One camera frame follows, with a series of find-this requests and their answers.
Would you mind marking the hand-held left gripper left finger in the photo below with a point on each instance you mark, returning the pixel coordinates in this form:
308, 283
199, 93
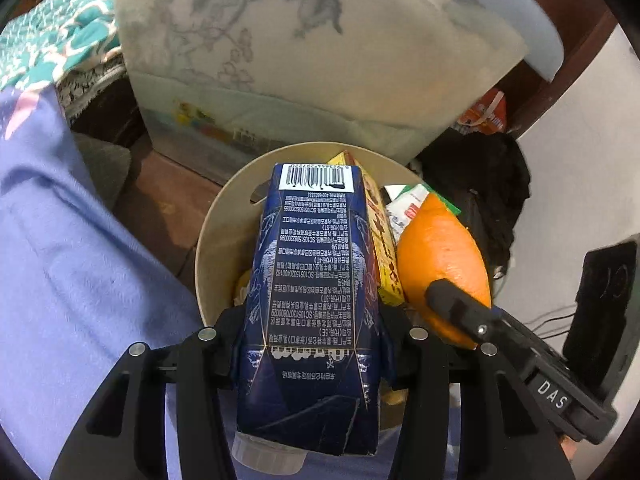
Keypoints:
222, 355

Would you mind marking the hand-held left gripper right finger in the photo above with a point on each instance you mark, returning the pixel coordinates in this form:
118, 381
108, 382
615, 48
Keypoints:
400, 355

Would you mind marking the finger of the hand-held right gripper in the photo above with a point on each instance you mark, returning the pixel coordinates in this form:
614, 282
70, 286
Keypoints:
457, 305

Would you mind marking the orange fruit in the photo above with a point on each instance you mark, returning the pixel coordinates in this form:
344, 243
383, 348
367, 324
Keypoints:
440, 250

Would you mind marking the yellow cardboard box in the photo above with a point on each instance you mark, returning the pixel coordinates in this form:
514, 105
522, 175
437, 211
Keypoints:
385, 260

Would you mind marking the green white wrapper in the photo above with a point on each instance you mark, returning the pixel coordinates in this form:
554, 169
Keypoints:
402, 212

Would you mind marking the dark blue milk carton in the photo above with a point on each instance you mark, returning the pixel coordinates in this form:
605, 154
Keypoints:
310, 285

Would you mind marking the beige round bin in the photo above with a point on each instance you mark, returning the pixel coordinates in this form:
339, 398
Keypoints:
225, 230

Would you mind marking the black cloth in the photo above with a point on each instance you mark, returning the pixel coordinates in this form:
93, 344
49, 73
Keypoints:
490, 185

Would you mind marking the orange red packet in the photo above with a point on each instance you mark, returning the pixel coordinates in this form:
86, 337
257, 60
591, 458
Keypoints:
485, 115

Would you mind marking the grey cloth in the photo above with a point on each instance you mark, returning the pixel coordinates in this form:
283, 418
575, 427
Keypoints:
107, 170

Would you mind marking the dark brown wooden board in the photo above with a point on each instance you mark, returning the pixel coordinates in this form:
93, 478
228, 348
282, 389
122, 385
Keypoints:
580, 20

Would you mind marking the clear plastic storage box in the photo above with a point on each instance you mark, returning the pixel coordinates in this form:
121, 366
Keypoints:
300, 60

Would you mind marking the white lace cloth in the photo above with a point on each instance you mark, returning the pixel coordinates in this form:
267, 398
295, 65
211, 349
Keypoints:
85, 85

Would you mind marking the teal patterned quilt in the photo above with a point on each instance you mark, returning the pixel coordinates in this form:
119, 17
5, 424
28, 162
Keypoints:
45, 35

